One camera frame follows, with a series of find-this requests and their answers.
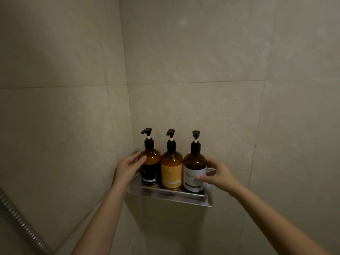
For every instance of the person's right hand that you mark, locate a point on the person's right hand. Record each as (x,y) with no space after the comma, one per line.
(221,177)

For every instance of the person's left hand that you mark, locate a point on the person's left hand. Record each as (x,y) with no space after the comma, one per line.
(127,171)

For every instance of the amber bottle black label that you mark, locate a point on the amber bottle black label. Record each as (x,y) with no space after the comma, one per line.
(151,167)

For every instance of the amber bottle white label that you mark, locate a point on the amber bottle white label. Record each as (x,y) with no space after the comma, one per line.
(195,169)

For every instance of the amber bottle yellow label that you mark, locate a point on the amber bottle yellow label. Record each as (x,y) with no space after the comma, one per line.
(171,171)

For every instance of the metal shower shelf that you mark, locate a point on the metal shower shelf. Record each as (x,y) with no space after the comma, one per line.
(172,196)

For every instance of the person's right forearm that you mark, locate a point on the person's right forearm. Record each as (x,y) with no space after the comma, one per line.
(273,225)

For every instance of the person's left forearm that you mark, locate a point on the person's left forearm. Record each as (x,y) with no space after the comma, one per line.
(101,225)

